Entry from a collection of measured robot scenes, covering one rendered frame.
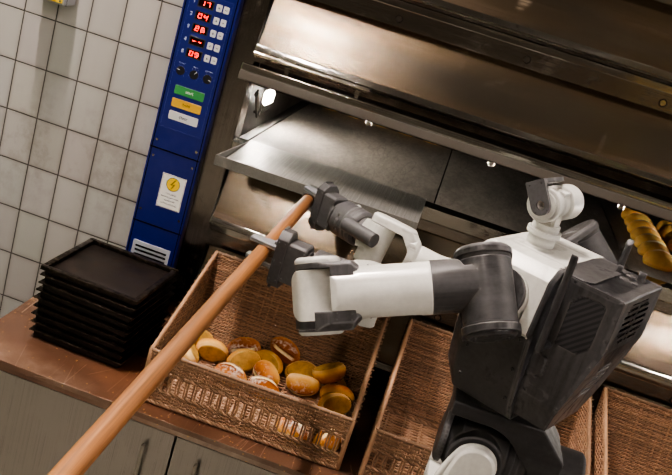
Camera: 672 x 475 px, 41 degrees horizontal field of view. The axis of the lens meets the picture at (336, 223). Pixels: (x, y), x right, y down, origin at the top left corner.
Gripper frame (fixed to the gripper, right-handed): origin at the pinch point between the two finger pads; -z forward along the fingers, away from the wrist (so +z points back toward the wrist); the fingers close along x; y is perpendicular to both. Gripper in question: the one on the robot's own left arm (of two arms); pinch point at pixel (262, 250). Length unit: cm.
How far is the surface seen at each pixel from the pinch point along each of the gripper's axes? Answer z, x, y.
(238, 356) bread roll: -16, 56, 58
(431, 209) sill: 20, 2, 83
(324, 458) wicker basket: 20, 60, 35
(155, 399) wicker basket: -25, 60, 28
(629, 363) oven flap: 86, 25, 87
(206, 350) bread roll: -25, 56, 56
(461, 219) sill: 28, 2, 84
